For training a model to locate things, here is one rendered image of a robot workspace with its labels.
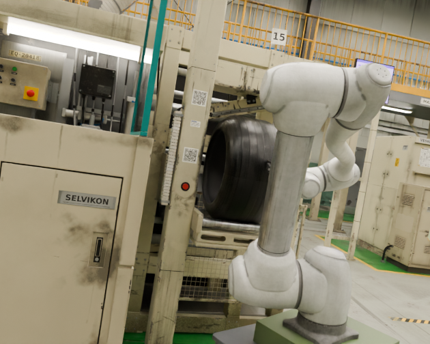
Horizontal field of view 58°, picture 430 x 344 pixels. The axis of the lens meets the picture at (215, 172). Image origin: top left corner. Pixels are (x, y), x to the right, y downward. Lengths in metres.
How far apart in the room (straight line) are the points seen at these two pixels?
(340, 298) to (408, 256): 5.06
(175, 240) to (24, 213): 1.04
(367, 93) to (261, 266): 0.56
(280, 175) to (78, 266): 0.60
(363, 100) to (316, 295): 0.60
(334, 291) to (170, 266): 1.00
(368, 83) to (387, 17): 12.89
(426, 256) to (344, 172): 5.01
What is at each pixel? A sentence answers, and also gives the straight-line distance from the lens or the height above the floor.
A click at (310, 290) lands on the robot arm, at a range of 1.27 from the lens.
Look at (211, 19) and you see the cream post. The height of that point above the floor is 1.90.
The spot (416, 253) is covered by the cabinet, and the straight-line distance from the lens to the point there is 6.36.
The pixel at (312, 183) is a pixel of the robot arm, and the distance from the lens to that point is 1.48.
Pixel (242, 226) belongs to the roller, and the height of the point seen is 0.90.
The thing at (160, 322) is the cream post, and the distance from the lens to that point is 2.17.
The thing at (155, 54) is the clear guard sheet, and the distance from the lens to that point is 1.12.
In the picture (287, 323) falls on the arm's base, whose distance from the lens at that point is 1.39.
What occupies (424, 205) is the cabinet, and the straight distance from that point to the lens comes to 6.28.
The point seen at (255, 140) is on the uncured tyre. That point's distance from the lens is 1.90.
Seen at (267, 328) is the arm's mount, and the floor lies 0.72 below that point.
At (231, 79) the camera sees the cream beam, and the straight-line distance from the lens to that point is 2.31.
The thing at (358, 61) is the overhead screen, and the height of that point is 2.83.
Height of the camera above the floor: 1.26
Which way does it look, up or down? 3 degrees down
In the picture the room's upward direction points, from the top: 9 degrees clockwise
